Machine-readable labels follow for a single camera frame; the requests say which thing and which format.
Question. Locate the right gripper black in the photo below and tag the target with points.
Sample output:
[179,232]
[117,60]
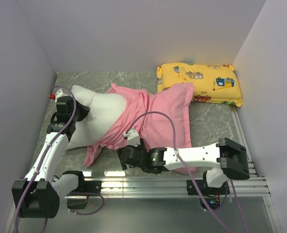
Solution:
[141,147]

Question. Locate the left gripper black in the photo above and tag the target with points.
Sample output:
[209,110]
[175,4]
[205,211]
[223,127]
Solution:
[84,110]

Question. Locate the white pillow insert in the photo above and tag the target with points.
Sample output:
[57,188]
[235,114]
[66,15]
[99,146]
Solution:
[105,109]

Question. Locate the pink satin pillowcase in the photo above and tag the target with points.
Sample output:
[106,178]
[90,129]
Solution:
[162,120]

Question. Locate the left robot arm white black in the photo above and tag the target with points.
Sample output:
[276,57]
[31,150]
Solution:
[36,195]

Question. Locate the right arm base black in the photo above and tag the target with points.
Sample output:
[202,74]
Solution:
[211,195]

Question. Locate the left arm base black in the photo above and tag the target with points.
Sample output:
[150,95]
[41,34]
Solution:
[85,191]

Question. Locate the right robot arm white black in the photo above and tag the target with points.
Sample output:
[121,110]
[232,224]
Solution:
[226,160]

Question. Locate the yellow cartoon car pillow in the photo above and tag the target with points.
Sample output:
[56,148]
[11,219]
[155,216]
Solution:
[212,83]

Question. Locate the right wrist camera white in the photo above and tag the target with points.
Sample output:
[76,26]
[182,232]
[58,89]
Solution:
[132,137]

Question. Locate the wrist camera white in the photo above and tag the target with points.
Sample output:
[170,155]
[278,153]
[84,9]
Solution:
[132,137]
[55,96]

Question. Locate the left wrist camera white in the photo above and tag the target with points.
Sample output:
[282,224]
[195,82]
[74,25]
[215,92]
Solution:
[55,96]

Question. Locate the aluminium mounting rail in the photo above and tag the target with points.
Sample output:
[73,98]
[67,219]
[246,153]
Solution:
[134,202]

